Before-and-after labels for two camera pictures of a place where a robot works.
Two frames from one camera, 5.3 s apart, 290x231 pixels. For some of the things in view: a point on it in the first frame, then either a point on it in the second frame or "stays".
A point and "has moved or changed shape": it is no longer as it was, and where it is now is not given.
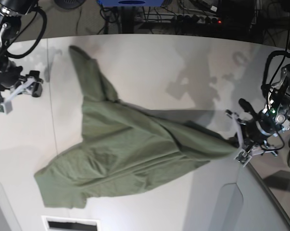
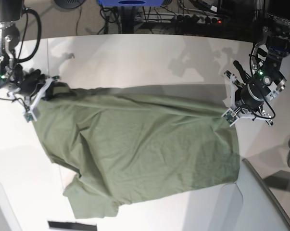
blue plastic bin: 131,3 stays
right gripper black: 256,130 -> 250,96
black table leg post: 127,19 stays
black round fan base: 69,4 stays
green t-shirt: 125,149 has moved or changed shape
